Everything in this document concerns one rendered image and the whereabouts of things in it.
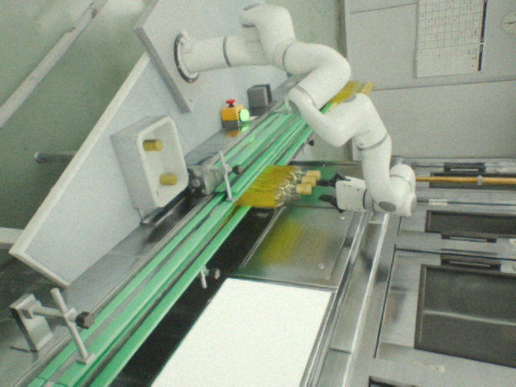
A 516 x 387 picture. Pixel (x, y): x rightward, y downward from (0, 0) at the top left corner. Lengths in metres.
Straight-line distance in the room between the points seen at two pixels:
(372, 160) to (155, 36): 0.71
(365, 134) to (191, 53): 0.62
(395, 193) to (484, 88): 6.15
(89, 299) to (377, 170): 0.76
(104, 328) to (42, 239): 0.25
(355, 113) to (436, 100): 6.24
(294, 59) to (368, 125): 0.26
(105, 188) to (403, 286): 0.85
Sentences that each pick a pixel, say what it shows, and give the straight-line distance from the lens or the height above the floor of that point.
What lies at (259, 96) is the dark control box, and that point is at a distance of 1.89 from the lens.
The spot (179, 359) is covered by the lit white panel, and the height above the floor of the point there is 1.01.
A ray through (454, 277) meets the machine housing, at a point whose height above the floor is 1.60.
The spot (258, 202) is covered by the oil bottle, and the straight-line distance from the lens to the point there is 1.38.
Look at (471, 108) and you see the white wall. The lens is 7.32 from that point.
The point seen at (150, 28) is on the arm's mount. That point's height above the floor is 0.78.
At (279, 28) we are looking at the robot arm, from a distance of 1.19.
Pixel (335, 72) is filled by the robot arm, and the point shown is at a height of 1.31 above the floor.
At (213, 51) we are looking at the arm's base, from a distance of 1.36.
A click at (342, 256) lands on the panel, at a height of 1.30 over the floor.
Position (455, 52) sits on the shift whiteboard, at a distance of 7.09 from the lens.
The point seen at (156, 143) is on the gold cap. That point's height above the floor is 0.81.
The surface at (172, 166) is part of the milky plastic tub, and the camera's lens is 1.31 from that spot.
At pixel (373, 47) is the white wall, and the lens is 7.16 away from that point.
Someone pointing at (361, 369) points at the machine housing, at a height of 1.41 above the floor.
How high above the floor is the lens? 1.56
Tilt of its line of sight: 24 degrees down
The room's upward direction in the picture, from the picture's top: 92 degrees clockwise
